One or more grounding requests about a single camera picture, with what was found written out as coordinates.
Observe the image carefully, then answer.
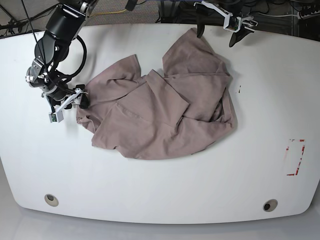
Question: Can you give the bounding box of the mauve T-shirt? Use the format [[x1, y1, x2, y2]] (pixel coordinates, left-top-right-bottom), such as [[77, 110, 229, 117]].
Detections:
[[76, 28, 236, 160]]

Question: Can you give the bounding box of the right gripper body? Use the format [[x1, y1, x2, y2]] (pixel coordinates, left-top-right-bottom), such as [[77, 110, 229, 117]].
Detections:
[[41, 84, 75, 108]]

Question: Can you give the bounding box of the yellow cable on floor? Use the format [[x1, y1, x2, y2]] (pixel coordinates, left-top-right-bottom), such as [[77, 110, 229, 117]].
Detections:
[[89, 8, 127, 18]]

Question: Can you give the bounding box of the red tape rectangle marking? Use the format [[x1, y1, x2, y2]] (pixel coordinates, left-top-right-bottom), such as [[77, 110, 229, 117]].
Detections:
[[284, 139, 306, 176]]

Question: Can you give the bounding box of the white power strip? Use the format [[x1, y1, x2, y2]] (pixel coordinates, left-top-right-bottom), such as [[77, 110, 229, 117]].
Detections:
[[298, 2, 320, 20]]

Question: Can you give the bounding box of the right table grommet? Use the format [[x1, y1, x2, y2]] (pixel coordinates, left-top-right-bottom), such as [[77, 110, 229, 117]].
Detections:
[[262, 199, 278, 212]]

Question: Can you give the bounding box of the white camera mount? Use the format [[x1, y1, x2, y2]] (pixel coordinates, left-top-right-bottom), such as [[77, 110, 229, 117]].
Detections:
[[193, 0, 258, 33], [49, 89, 88, 123]]

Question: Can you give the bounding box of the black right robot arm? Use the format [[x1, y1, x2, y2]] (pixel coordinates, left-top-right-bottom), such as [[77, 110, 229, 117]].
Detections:
[[26, 0, 98, 109]]

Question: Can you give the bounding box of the left table grommet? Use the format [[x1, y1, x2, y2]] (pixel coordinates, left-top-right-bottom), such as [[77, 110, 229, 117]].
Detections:
[[44, 194, 59, 207]]

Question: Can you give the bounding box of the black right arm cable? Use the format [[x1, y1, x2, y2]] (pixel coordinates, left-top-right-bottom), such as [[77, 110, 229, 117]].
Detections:
[[53, 34, 88, 87]]

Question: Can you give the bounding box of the table grommet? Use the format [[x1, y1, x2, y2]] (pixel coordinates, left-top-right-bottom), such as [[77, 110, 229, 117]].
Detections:
[[44, 194, 59, 207], [262, 199, 278, 212]]

